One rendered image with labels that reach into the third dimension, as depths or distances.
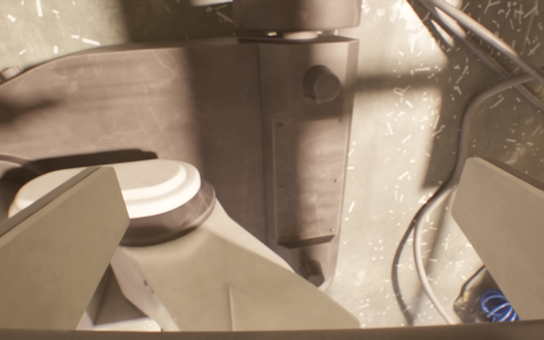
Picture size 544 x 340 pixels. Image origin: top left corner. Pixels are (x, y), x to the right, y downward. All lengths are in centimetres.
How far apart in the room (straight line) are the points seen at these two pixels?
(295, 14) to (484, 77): 58
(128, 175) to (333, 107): 29
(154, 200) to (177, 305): 11
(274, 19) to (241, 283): 32
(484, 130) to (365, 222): 40
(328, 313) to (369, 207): 66
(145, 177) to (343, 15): 33
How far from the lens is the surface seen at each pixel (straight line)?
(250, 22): 46
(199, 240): 34
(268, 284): 28
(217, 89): 45
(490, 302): 159
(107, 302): 50
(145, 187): 35
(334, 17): 45
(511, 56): 78
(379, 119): 76
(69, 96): 49
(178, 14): 61
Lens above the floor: 61
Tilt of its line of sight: 60 degrees down
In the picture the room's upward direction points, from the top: 157 degrees clockwise
